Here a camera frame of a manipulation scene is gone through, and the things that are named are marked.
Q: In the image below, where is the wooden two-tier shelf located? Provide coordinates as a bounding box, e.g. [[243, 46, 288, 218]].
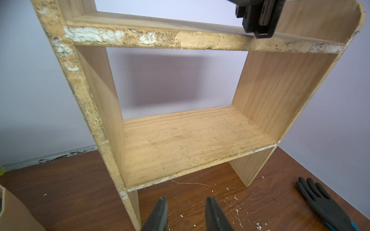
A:
[[30, 0, 366, 231]]

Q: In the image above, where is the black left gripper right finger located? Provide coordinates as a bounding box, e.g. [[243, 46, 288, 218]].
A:
[[205, 197, 234, 231]]

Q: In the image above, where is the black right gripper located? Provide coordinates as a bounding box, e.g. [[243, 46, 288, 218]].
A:
[[229, 0, 286, 39]]

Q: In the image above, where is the beige paper plant pot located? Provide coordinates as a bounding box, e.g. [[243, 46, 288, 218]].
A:
[[1, 185, 45, 231]]

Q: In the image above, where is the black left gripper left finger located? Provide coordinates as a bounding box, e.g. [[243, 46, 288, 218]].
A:
[[141, 197, 168, 231]]

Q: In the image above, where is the black work glove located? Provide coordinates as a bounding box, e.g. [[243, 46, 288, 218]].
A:
[[296, 177, 359, 231]]

